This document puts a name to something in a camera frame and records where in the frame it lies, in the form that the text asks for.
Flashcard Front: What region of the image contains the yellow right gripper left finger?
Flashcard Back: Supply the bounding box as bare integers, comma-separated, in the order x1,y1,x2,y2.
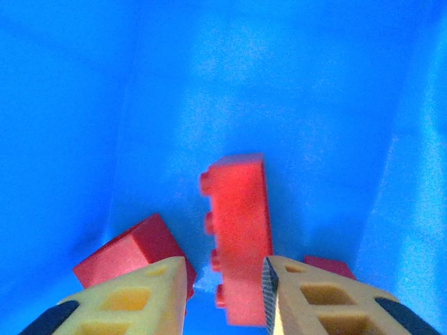
19,255,189,335

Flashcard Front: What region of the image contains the red long lego brick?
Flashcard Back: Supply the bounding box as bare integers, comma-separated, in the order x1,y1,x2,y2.
199,152,274,328

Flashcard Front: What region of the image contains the blue plastic bin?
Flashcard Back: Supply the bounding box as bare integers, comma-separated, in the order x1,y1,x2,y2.
0,0,447,335

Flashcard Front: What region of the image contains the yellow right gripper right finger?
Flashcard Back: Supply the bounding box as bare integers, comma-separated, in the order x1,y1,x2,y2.
261,255,441,335

